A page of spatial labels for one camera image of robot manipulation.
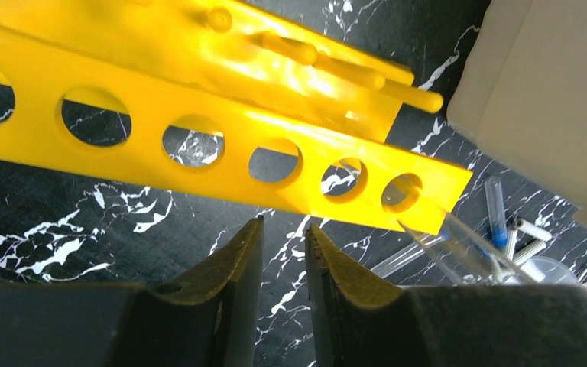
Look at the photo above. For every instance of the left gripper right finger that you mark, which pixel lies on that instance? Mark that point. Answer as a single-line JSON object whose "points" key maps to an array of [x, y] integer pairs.
{"points": [[360, 319]]}

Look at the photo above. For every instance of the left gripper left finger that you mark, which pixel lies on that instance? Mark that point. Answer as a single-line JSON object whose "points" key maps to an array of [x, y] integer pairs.
{"points": [[204, 317]]}

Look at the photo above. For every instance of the glass test tube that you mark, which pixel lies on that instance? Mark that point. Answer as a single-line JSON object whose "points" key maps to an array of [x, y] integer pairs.
{"points": [[461, 253]]}

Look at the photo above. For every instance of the yellow test tube rack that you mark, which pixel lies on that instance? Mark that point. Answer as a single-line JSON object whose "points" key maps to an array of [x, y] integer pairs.
{"points": [[219, 99]]}

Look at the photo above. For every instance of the blue capped test tube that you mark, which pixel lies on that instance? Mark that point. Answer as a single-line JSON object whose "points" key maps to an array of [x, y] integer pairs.
{"points": [[407, 255], [496, 212]]}

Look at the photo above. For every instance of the clear plastic funnel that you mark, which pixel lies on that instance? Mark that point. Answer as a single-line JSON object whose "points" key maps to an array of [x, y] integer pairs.
{"points": [[546, 270]]}

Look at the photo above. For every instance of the white clay triangle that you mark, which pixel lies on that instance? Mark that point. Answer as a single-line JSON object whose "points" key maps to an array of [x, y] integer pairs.
{"points": [[525, 240]]}

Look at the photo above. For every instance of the beige plastic bin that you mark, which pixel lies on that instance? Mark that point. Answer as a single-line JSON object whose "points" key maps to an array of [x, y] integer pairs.
{"points": [[522, 98]]}

